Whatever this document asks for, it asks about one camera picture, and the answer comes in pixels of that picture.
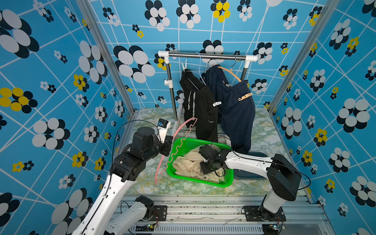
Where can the wooden hanger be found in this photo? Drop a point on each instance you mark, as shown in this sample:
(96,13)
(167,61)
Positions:
(232,75)

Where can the beige shorts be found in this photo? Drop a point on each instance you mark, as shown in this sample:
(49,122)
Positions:
(189,166)

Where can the white metal clothes rack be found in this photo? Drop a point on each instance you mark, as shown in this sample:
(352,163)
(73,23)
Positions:
(166,55)

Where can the black shorts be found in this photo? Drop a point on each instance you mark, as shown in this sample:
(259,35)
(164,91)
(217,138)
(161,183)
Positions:
(198,103)

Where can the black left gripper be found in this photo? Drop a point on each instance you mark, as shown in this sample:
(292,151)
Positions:
(168,142)

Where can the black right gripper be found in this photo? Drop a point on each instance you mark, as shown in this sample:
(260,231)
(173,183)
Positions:
(203,170)

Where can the green plastic basket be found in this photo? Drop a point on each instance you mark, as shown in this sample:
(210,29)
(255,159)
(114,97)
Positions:
(182,146)

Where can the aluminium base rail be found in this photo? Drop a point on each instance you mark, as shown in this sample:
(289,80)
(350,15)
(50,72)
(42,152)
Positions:
(237,215)

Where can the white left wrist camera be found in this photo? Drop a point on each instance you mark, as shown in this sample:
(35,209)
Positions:
(163,126)

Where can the pink plastic hanger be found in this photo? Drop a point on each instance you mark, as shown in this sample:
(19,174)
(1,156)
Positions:
(159,173)

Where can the dark teal plastic bin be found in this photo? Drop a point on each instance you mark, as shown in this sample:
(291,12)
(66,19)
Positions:
(244,175)

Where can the wooden clothespin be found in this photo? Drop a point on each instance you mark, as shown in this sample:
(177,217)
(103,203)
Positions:
(245,96)

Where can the navy blue shorts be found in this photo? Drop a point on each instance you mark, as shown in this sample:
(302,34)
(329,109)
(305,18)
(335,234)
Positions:
(236,114)

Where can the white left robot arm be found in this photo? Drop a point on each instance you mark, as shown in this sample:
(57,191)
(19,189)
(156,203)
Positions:
(147,143)

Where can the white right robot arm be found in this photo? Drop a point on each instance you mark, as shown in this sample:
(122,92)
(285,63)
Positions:
(283,176)

